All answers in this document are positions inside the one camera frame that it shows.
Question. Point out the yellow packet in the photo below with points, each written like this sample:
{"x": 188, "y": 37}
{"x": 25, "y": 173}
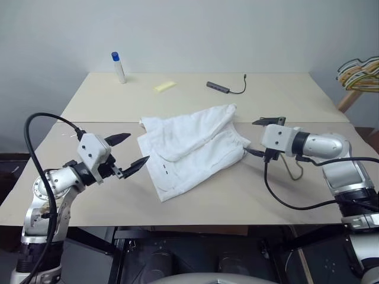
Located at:
{"x": 164, "y": 86}

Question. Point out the black table frame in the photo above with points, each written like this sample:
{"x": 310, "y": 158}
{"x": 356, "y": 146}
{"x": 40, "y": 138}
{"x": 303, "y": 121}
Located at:
{"x": 124, "y": 245}

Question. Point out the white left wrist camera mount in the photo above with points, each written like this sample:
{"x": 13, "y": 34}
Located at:
{"x": 91, "y": 151}

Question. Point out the grey robot torso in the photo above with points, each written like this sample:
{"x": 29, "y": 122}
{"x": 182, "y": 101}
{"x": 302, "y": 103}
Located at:
{"x": 204, "y": 278}

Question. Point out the wooden clothes rack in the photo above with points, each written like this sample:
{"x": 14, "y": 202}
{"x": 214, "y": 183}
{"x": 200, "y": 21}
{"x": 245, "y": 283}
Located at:
{"x": 348, "y": 100}

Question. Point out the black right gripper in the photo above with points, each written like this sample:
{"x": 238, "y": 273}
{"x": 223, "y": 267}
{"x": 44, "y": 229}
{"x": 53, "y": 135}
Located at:
{"x": 271, "y": 156}

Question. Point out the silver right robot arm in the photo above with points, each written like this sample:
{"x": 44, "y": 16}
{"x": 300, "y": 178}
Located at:
{"x": 343, "y": 165}

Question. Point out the white tube with blue cap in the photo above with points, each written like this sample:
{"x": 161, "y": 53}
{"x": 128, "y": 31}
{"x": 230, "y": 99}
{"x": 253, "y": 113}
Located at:
{"x": 120, "y": 71}

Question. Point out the white shorts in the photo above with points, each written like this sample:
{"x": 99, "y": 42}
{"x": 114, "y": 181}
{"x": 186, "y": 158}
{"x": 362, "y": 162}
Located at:
{"x": 192, "y": 148}

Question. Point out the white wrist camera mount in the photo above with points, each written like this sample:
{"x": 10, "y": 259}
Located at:
{"x": 276, "y": 137}
{"x": 91, "y": 151}

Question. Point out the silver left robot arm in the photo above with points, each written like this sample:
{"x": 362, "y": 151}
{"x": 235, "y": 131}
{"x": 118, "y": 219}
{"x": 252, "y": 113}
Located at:
{"x": 56, "y": 180}

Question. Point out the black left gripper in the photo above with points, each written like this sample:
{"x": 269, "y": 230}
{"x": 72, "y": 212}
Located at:
{"x": 109, "y": 168}

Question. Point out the small white scrap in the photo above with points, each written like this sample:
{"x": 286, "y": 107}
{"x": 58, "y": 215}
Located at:
{"x": 71, "y": 136}

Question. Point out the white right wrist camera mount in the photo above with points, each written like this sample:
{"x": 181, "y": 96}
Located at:
{"x": 276, "y": 137}

